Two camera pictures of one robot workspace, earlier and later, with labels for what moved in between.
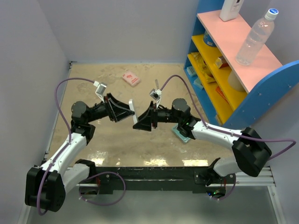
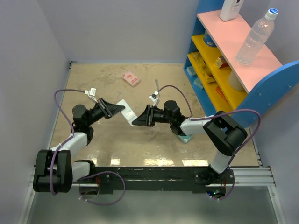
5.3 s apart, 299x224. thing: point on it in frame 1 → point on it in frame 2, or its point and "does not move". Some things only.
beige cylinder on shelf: [234, 83] does not move
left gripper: [117, 110] → [108, 109]
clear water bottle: [256, 38] does not move
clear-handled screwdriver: [157, 84] does not move
